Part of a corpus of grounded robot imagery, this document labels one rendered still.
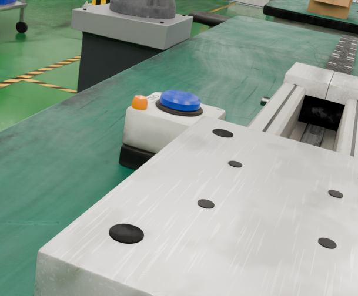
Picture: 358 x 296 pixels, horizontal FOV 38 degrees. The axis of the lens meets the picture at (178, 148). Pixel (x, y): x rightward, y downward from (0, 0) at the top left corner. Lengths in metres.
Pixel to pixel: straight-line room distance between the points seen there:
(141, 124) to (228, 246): 0.33
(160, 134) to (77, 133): 0.13
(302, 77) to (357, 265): 0.44
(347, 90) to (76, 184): 0.31
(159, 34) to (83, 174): 0.64
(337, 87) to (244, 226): 0.43
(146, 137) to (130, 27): 0.64
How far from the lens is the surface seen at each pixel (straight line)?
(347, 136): 0.46
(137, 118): 0.48
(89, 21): 1.14
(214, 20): 3.65
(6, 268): 0.36
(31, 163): 0.49
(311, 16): 2.63
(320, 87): 0.60
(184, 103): 0.49
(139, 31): 1.10
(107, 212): 0.17
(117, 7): 1.17
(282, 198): 0.21
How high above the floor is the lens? 0.99
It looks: 22 degrees down
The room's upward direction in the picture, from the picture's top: 11 degrees clockwise
